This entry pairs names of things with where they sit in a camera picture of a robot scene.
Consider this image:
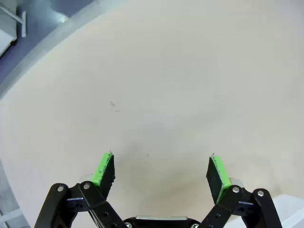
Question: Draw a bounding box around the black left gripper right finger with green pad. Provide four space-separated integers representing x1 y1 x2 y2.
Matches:
199 153 283 228

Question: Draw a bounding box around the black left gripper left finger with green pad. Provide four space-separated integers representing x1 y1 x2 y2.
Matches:
34 152 125 228

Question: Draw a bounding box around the white cabinet with metal frame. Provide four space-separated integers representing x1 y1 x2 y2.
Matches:
0 0 27 57

